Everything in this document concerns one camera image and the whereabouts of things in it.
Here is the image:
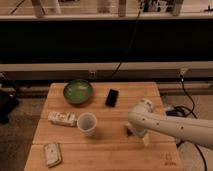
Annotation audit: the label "small white sponge pad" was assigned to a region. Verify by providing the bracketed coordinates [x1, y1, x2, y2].
[43, 143, 62, 168]

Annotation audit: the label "black floor cables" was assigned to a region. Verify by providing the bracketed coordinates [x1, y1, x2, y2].
[163, 73, 208, 171]

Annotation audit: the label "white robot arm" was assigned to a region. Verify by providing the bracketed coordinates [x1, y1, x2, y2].
[128, 98, 213, 150]

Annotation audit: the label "translucent plastic cup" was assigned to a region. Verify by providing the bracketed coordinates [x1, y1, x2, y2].
[77, 113, 97, 137]

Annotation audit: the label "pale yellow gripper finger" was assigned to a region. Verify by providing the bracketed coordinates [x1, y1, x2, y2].
[142, 133, 150, 147]

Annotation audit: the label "white rectangular packet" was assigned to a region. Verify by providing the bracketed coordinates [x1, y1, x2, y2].
[48, 111, 77, 127]

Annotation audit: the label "green bowl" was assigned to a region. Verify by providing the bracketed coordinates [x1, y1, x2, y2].
[63, 79, 93, 104]

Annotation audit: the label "black hanging cable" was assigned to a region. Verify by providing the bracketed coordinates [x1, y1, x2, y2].
[110, 0, 145, 78]

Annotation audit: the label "dark object at left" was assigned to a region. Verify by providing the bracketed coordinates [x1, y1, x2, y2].
[0, 72, 19, 124]

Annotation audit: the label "wall power outlet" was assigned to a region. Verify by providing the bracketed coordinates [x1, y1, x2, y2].
[89, 71, 96, 79]

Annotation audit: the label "black rectangular block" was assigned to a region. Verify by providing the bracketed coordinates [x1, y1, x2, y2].
[105, 89, 119, 107]

